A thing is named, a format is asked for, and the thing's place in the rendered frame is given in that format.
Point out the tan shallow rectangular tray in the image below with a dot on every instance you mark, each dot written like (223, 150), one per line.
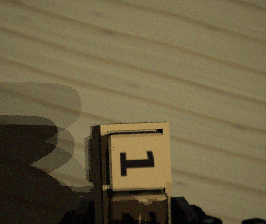
(106, 131)

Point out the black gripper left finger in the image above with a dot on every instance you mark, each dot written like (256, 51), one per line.
(85, 214)

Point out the tan wooden cube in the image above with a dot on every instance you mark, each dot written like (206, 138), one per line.
(139, 207)
(137, 161)

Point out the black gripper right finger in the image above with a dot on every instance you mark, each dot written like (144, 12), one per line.
(184, 213)

